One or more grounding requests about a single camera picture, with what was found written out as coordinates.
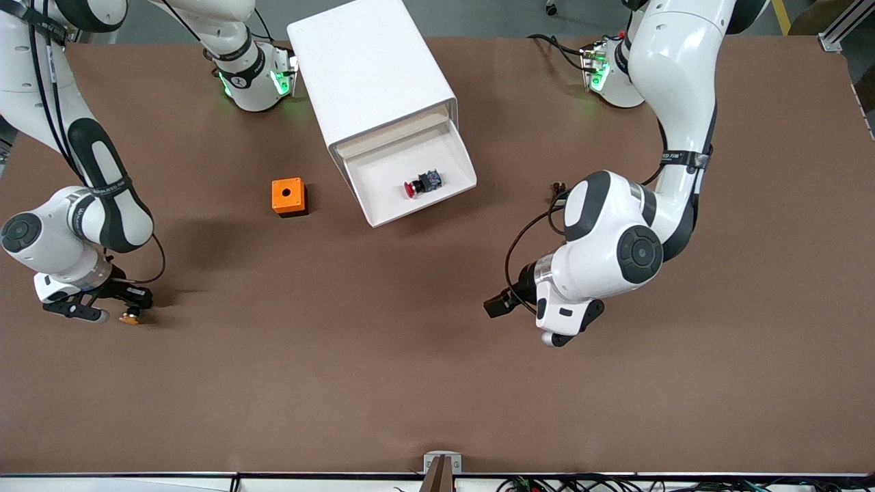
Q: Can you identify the red mushroom push button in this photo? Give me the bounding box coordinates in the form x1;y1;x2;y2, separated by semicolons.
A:
403;169;443;200

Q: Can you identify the white plastic drawer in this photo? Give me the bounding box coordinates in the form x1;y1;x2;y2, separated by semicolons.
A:
334;109;452;159
342;118;478;228

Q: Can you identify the white drawer cabinet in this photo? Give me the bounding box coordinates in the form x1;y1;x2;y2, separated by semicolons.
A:
287;0;459;165

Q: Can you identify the grey metal bracket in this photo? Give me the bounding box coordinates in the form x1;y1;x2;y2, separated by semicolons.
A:
424;451;463;474

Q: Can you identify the orange button enclosure box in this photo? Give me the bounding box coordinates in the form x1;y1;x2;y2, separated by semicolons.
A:
271;178;309;218

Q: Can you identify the brown post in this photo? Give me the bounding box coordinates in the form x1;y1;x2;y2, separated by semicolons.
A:
418;456;455;492

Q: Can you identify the bundle of black cables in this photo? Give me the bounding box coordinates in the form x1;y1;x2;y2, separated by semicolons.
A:
496;473;875;492

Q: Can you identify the black base cable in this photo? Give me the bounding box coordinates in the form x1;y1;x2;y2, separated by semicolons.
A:
526;33;594;72

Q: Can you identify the aluminium frame profile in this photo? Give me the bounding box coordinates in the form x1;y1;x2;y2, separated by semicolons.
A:
818;0;875;53

